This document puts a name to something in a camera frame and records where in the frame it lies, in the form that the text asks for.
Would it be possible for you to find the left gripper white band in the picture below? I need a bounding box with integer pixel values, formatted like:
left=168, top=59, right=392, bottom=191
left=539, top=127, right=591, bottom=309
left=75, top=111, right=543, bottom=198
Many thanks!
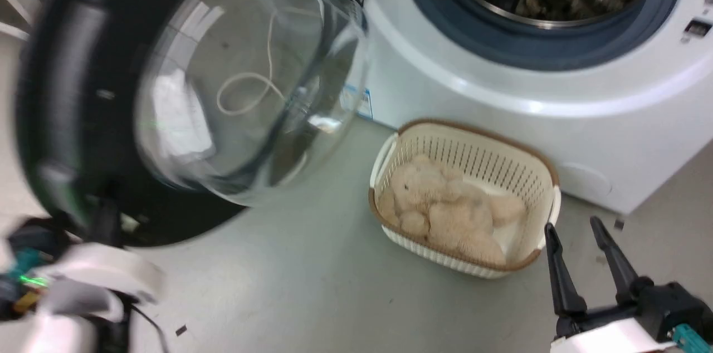
left=0, top=196, right=166, bottom=321

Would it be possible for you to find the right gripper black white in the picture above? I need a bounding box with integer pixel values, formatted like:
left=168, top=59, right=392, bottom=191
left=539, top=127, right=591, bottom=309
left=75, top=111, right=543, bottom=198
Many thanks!
left=544, top=216, right=713, bottom=353

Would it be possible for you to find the black round glass washer door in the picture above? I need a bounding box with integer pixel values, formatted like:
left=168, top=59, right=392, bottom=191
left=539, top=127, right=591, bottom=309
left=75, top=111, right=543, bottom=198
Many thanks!
left=15, top=0, right=372, bottom=248

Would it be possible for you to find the white front-load washing machine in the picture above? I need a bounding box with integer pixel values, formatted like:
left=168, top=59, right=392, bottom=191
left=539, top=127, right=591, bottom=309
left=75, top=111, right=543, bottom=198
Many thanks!
left=334, top=0, right=713, bottom=215

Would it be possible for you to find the grey-blue rubber door gasket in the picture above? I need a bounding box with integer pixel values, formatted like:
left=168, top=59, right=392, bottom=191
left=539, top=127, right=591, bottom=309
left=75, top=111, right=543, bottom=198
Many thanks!
left=398, top=0, right=685, bottom=72

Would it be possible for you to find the round white filter cover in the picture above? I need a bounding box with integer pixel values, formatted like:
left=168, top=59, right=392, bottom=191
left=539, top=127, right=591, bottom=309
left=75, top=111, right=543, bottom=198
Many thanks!
left=559, top=161, right=614, bottom=198

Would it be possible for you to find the beige plush teddy bear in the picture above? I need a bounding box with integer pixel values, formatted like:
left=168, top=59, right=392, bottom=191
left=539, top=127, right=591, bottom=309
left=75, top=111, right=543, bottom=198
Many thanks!
left=377, top=155, right=528, bottom=268

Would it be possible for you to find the cream plastic laundry basket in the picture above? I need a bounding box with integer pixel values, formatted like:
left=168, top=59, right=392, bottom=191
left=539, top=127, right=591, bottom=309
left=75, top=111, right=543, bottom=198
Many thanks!
left=368, top=118, right=562, bottom=280

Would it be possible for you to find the blue white energy label sticker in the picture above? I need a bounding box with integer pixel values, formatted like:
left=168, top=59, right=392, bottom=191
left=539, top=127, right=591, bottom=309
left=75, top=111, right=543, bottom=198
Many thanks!
left=341, top=85, right=373, bottom=120

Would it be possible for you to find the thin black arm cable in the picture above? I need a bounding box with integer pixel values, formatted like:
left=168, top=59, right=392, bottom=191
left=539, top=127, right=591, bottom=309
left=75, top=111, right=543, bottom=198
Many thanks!
left=129, top=303, right=171, bottom=353

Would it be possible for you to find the thin white looped cable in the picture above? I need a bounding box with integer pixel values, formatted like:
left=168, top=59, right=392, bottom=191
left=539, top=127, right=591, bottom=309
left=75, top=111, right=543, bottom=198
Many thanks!
left=216, top=7, right=288, bottom=116

